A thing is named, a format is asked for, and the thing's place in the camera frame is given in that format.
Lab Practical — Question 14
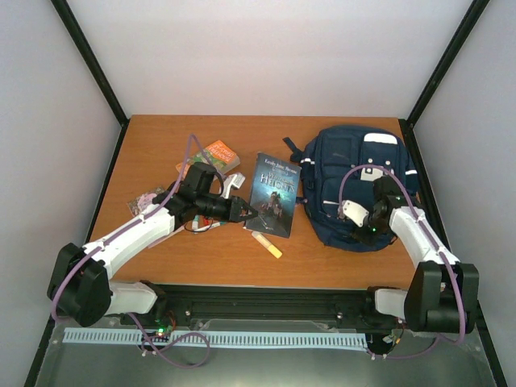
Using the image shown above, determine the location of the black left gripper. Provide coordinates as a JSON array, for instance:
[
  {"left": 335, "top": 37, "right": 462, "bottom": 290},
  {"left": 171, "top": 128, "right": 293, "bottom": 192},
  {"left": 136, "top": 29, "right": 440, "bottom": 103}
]
[{"left": 198, "top": 194, "right": 259, "bottom": 223}]

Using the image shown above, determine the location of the dark blue Wuthering Heights book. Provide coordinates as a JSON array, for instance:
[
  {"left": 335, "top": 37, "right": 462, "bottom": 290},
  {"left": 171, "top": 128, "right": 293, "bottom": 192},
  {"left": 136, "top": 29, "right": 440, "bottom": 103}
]
[{"left": 244, "top": 152, "right": 301, "bottom": 238}]

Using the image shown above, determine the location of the orange green paperback book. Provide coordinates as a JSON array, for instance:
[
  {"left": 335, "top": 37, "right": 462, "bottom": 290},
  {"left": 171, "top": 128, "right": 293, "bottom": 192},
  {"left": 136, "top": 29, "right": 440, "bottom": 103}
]
[{"left": 183, "top": 140, "right": 240, "bottom": 177}]

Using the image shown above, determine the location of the navy blue student backpack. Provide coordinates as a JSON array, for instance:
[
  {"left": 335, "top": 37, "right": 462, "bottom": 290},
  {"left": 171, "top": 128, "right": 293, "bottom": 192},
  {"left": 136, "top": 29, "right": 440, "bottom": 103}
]
[{"left": 283, "top": 124, "right": 418, "bottom": 253}]

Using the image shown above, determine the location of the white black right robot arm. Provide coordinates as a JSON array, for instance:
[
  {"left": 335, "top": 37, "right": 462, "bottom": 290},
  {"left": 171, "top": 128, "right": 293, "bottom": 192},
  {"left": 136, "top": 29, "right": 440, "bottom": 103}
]
[{"left": 342, "top": 176, "right": 480, "bottom": 335}]

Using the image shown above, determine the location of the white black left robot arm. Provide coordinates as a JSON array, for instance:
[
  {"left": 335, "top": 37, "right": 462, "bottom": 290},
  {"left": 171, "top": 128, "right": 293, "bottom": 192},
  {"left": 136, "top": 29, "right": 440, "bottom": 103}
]
[{"left": 47, "top": 162, "right": 258, "bottom": 327}]

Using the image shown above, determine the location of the yellow highlighter pen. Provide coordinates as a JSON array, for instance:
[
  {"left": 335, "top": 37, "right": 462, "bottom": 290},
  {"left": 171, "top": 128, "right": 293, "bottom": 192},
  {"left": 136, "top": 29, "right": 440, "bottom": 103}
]
[{"left": 252, "top": 231, "right": 282, "bottom": 259}]

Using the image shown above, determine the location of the green capped white marker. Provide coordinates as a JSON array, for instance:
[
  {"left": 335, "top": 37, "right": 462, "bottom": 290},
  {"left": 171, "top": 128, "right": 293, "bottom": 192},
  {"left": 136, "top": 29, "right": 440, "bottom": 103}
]
[{"left": 192, "top": 222, "right": 225, "bottom": 234}]

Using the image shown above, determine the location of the pink illustrated paperback book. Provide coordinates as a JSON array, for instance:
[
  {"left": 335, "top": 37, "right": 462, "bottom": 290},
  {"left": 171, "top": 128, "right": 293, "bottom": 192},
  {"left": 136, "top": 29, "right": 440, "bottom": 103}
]
[{"left": 127, "top": 186, "right": 185, "bottom": 249}]

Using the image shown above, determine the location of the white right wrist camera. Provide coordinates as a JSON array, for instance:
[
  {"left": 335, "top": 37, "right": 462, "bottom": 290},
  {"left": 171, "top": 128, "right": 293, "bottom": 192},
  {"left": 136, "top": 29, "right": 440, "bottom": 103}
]
[{"left": 338, "top": 200, "right": 369, "bottom": 227}]

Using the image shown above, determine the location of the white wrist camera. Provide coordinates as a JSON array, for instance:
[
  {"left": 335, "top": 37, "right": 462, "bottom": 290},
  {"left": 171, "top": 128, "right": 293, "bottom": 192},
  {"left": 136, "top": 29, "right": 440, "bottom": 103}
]
[
  {"left": 221, "top": 173, "right": 245, "bottom": 199},
  {"left": 338, "top": 200, "right": 369, "bottom": 227}
]

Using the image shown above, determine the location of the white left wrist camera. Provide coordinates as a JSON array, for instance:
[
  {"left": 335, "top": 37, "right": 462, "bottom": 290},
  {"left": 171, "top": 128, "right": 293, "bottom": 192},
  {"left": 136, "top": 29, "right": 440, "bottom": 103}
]
[{"left": 221, "top": 173, "right": 245, "bottom": 199}]

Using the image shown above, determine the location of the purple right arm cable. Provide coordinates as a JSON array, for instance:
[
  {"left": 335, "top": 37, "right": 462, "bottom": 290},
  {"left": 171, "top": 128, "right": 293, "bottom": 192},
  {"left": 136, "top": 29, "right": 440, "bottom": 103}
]
[{"left": 337, "top": 164, "right": 468, "bottom": 361}]

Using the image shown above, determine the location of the black aluminium frame rail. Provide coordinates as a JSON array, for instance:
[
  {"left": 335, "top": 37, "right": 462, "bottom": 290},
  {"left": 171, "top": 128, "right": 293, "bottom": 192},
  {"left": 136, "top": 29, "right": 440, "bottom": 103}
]
[{"left": 52, "top": 281, "right": 483, "bottom": 327}]

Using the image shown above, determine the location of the black left frame post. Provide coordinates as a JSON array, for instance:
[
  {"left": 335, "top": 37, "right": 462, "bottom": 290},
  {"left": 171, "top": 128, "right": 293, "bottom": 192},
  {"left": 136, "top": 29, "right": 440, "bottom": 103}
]
[{"left": 50, "top": 0, "right": 130, "bottom": 126}]

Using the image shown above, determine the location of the black frame post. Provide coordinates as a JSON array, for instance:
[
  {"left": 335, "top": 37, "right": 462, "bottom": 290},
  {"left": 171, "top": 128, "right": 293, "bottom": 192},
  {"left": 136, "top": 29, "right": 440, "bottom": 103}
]
[
  {"left": 50, "top": 0, "right": 130, "bottom": 126},
  {"left": 406, "top": 0, "right": 491, "bottom": 125}
]

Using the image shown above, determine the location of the light blue slotted cable duct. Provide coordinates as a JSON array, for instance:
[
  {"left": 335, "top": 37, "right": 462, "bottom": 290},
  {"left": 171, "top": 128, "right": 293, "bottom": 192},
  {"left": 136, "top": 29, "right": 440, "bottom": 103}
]
[{"left": 62, "top": 327, "right": 368, "bottom": 352}]

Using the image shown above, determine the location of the black right frame post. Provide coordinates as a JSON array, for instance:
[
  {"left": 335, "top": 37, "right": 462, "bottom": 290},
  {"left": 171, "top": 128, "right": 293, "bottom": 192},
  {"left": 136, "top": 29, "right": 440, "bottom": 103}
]
[{"left": 406, "top": 0, "right": 491, "bottom": 125}]

